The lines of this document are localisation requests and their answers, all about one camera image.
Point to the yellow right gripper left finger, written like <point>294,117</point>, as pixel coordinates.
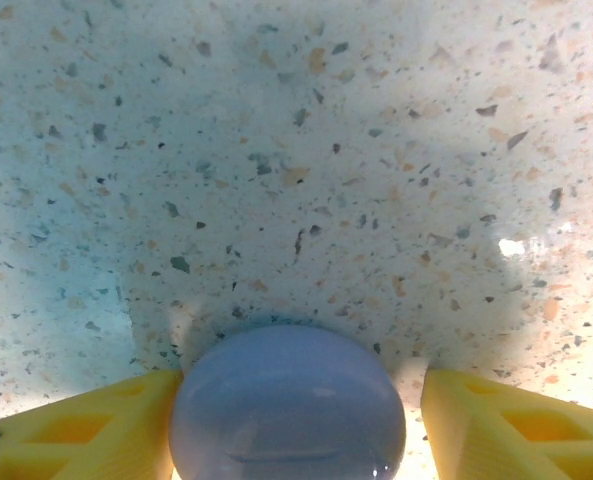
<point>76,440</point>

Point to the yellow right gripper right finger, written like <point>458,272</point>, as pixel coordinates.
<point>516,440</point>

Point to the purple earbud charging case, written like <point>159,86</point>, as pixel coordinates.
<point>286,400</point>

